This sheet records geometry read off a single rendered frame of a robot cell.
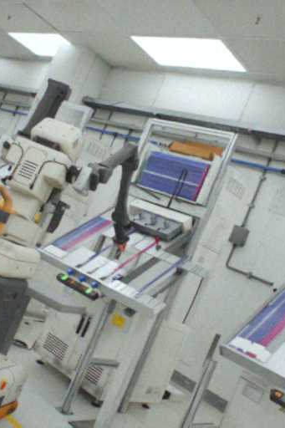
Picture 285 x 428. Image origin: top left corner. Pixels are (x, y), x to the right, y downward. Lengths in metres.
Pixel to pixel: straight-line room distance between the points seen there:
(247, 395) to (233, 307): 2.02
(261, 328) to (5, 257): 1.23
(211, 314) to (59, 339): 1.71
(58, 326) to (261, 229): 2.10
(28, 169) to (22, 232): 0.28
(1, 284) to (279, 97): 3.79
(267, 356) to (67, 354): 1.49
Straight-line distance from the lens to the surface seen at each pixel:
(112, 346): 3.16
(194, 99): 5.66
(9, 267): 1.91
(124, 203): 2.90
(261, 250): 4.61
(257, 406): 2.65
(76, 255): 3.18
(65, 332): 3.43
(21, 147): 2.36
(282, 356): 2.37
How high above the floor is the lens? 0.97
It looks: 3 degrees up
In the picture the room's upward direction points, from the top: 23 degrees clockwise
